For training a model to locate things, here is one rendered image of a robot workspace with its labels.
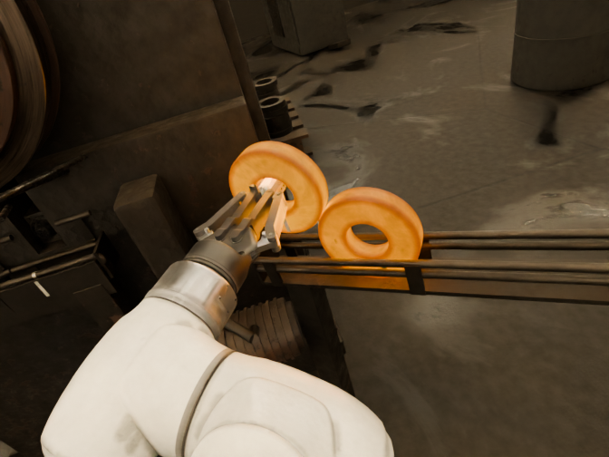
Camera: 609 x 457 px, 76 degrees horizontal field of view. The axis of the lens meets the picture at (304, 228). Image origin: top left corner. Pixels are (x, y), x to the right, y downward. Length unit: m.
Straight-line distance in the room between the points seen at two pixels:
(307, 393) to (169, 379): 0.12
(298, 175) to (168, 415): 0.34
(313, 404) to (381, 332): 1.05
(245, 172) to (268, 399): 0.36
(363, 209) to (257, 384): 0.30
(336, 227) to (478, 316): 0.91
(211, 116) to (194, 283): 0.43
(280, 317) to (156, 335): 0.42
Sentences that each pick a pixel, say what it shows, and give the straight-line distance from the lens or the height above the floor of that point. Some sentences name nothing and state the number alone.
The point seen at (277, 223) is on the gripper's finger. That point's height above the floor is 0.81.
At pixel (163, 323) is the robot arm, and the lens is 0.40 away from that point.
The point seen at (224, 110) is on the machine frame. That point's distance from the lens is 0.79.
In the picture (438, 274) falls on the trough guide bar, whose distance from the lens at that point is 0.58.
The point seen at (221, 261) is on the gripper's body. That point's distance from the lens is 0.45.
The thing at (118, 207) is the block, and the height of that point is 0.80.
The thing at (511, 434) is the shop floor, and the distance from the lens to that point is 1.23.
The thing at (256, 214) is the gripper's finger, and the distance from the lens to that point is 0.52.
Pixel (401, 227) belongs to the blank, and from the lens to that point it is 0.55.
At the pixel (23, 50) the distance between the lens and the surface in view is 0.70.
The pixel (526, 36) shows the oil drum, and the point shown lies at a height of 0.31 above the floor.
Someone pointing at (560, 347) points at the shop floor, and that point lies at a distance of 1.39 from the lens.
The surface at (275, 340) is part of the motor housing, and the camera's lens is 0.78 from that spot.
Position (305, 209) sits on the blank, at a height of 0.77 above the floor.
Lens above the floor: 1.10
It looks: 36 degrees down
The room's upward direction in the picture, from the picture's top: 16 degrees counter-clockwise
